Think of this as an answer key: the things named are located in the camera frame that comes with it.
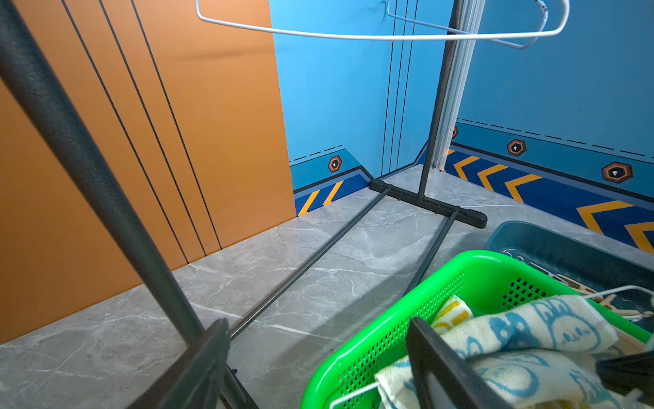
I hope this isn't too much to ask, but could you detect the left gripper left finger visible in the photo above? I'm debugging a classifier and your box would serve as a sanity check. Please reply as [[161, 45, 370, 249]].
[[129, 319, 230, 408]]

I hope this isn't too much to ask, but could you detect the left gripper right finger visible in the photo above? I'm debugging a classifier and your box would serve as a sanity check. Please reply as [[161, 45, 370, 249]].
[[405, 317, 511, 409]]

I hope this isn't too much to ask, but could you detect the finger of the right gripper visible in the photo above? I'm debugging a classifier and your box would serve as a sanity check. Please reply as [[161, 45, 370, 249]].
[[595, 350, 653, 404]]

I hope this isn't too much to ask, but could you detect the orange clothespin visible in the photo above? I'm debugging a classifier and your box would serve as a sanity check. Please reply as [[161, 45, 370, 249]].
[[613, 308, 653, 322], [552, 274, 616, 308]]

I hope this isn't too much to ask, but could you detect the yellow striped towel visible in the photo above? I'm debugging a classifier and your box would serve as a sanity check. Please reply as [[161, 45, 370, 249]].
[[431, 296, 473, 335]]

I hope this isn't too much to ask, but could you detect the white wire hanger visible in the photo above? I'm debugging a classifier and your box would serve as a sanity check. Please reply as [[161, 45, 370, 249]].
[[195, 0, 571, 42], [326, 285, 654, 409], [386, 0, 548, 50]]

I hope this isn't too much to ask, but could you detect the bunny pattern towel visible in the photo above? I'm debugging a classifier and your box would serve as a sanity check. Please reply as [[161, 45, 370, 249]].
[[374, 293, 654, 409]]

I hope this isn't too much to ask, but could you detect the green plastic basket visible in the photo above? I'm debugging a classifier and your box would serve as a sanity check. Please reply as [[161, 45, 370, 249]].
[[301, 251, 650, 408]]

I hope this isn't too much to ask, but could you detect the dark teal tray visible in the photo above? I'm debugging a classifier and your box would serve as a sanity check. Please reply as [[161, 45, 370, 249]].
[[484, 221, 654, 333]]

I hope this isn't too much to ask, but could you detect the black clothes rack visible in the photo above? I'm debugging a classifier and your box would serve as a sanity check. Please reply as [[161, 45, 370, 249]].
[[1, 1, 487, 408]]

